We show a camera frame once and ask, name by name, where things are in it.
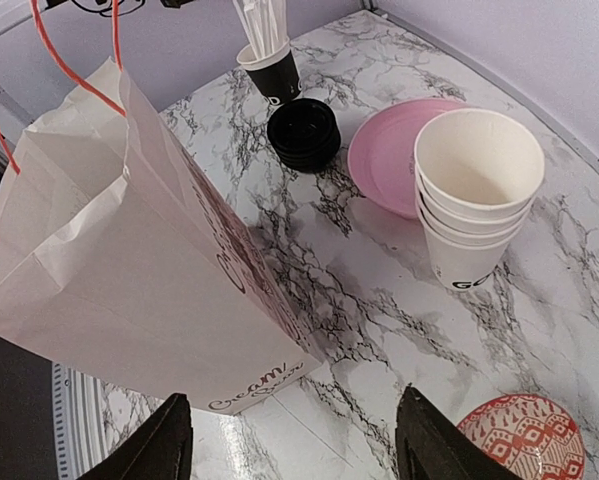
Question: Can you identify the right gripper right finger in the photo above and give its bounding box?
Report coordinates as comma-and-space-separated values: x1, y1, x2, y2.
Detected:
395, 385, 517, 480

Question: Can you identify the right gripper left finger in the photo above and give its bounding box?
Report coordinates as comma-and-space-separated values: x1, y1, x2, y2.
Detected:
80, 393, 193, 480

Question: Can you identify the paper takeout bag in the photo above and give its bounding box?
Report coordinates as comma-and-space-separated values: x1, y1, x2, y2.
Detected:
0, 57, 320, 415

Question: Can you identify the red patterned small bowl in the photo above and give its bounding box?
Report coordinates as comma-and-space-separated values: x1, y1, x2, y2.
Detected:
457, 394, 585, 480

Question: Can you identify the stack of white paper cups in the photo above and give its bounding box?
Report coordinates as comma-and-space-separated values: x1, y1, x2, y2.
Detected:
413, 108, 545, 291

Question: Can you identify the pink plate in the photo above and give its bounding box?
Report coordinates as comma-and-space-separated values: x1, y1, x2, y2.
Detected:
347, 98, 467, 219

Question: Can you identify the stack of black lids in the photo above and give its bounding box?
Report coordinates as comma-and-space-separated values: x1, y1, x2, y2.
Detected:
266, 98, 341, 173

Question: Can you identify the black cup with straws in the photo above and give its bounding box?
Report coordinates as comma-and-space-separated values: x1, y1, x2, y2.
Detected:
233, 0, 302, 107

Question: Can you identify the aluminium front rail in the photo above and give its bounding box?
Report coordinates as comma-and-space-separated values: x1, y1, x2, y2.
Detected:
51, 363, 109, 480

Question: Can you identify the right aluminium frame post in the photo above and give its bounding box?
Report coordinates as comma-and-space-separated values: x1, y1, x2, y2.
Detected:
360, 0, 385, 13

